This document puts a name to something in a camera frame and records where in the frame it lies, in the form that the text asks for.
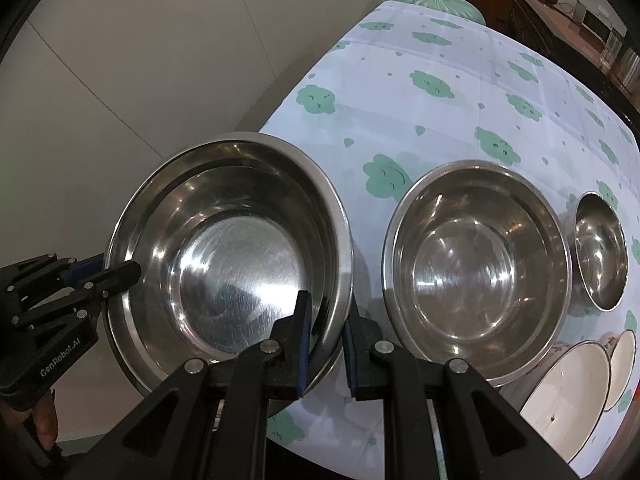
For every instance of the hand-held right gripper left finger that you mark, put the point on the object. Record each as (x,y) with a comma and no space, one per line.
(303,345)

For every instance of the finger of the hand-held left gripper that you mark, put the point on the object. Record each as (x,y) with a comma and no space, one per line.
(85,271)
(117,282)

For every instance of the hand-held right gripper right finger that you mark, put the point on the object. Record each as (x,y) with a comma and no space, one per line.
(352,355)

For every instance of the large steel bowl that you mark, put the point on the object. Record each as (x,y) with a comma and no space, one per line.
(116,340)
(235,265)

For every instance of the medium steel bowl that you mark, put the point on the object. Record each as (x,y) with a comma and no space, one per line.
(475,275)

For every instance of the person's left hand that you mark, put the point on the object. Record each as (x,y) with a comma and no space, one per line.
(44,425)

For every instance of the white enamel plate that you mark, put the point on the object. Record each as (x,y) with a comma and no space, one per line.
(621,370)
(565,402)

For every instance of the green cloud print tablecloth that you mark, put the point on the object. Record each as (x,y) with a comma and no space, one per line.
(425,125)

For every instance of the small steel bowl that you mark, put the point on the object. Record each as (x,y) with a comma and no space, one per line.
(600,255)

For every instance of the green round stool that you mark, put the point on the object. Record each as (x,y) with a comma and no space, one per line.
(435,1)

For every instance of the dark wooden sideboard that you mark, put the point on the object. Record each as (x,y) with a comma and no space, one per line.
(550,32)

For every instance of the white appliance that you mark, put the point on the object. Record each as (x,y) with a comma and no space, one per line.
(597,21)

